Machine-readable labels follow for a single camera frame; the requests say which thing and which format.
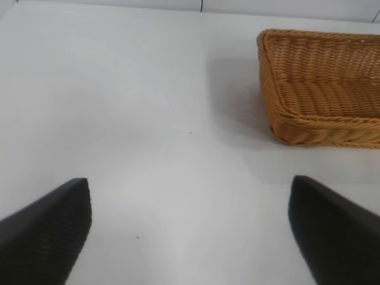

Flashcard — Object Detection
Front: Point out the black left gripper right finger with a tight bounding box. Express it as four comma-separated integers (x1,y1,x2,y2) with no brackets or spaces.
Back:
286,175,380,285

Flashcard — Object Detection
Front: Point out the woven tan wicker basket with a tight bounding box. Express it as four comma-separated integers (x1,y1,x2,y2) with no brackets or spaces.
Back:
256,28,380,149

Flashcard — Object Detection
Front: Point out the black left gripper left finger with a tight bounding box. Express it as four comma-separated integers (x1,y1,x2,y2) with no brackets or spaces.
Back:
0,177,93,285

